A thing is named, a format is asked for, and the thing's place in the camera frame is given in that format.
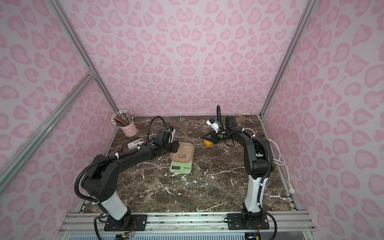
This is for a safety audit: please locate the orange power strip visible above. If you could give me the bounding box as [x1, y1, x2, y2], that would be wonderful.
[204, 140, 214, 147]

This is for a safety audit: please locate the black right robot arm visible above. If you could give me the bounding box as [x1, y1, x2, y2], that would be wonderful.
[202, 105, 278, 240]

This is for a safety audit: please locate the white rectangular remote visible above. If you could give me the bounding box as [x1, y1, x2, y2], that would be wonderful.
[128, 139, 144, 150]

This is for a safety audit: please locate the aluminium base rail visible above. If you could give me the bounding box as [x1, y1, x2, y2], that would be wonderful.
[56, 210, 316, 240]

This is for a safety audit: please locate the pink pencil cup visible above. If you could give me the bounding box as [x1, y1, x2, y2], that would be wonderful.
[120, 123, 138, 137]

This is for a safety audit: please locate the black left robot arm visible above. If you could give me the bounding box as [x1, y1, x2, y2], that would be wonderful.
[74, 125, 180, 240]

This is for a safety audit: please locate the green electronic scale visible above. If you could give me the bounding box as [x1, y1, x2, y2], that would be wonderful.
[170, 160, 193, 175]

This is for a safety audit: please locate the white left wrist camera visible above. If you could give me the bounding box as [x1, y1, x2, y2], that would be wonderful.
[166, 127, 176, 143]

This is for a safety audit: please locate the white power strip cable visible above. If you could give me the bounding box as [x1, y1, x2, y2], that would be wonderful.
[242, 128, 296, 194]

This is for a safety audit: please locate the bundle of coloured pencils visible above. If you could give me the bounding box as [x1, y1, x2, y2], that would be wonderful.
[111, 110, 134, 127]

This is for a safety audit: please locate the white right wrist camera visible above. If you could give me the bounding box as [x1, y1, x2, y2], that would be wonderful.
[206, 118, 221, 133]

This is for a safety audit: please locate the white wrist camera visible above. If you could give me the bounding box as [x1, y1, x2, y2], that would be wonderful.
[206, 118, 221, 133]
[166, 127, 176, 143]

